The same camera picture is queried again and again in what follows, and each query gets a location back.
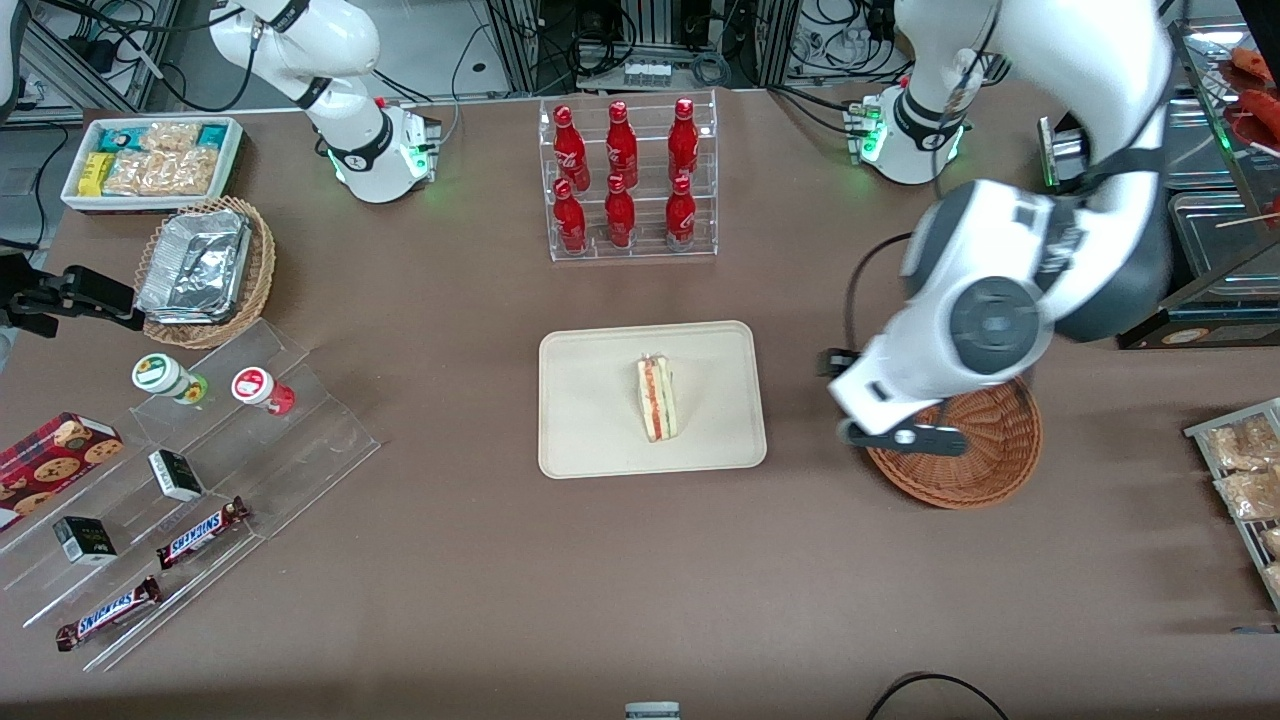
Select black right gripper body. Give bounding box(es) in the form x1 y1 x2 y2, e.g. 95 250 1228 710
0 250 63 339

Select triangle sandwich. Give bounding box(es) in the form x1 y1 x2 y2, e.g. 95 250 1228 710
636 353 680 443

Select brown wicker basket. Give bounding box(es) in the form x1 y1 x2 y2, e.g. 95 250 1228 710
862 375 1044 511

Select tan wicker basket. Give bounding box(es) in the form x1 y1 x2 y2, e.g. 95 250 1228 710
134 196 277 350

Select beige plastic tray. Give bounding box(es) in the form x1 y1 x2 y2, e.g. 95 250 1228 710
538 320 768 480

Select tray of packaged snacks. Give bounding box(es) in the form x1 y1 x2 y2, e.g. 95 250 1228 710
1184 397 1280 613

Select steel cabinet tray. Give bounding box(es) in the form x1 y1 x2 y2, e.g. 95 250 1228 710
1168 190 1280 301
1160 95 1253 191

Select green lid white jar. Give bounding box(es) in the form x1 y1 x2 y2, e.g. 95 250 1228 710
131 353 209 406

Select foil container stack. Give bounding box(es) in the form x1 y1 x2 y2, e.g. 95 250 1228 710
137 208 253 326

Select white snack bin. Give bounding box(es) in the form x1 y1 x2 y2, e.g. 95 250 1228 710
60 116 245 215

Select clear cracker bag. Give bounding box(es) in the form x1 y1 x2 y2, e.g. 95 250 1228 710
170 146 221 196
140 121 201 153
103 150 181 197

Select red cookie box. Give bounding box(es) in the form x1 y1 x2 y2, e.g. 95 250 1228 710
0 412 125 531

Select red lid white jar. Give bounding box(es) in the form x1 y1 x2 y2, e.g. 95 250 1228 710
231 367 297 416

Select small black box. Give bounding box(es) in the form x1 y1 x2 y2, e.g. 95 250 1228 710
148 449 205 503
52 516 119 567

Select Snickers chocolate bar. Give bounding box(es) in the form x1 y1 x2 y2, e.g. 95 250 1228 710
156 496 251 571
55 575 162 653

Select clear acrylic stepped stand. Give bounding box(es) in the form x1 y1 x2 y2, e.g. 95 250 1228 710
0 318 383 673

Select red cola bottle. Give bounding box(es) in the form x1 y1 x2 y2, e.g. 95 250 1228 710
605 100 639 189
604 174 637 249
668 97 700 186
665 175 697 251
553 178 588 254
553 104 591 191

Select clear acrylic bottle rack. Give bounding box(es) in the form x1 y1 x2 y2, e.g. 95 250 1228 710
538 89 719 264

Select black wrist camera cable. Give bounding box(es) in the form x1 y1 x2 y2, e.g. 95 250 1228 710
844 232 917 357

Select black looped cable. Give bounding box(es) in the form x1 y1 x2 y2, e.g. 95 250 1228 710
865 672 1011 720

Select aluminium frame rack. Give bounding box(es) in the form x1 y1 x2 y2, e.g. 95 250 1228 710
485 0 801 96
20 0 186 121

